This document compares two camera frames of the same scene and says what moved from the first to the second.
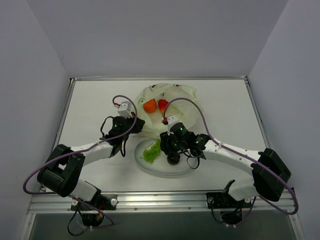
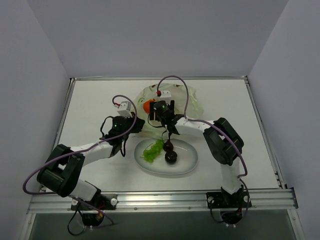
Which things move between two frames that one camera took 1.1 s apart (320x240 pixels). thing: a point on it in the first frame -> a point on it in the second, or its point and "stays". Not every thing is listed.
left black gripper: [138, 124] stays
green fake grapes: [153, 152] stays
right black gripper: [172, 158] -> [153, 110]
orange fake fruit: [150, 106] stays
